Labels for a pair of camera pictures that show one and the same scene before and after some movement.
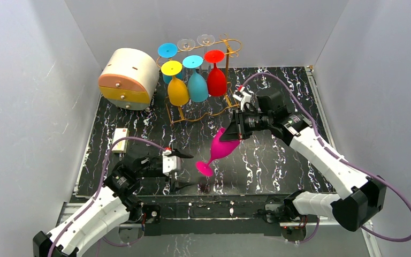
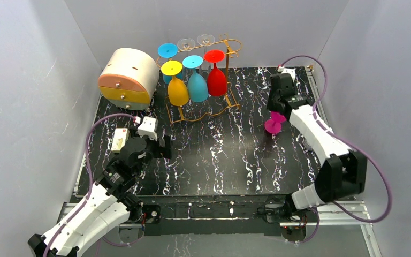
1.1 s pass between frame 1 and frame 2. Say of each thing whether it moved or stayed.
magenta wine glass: moved
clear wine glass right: stayed
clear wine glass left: stayed
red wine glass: stayed
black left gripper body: moved
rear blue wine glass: stayed
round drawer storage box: stayed
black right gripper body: moved
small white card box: stayed
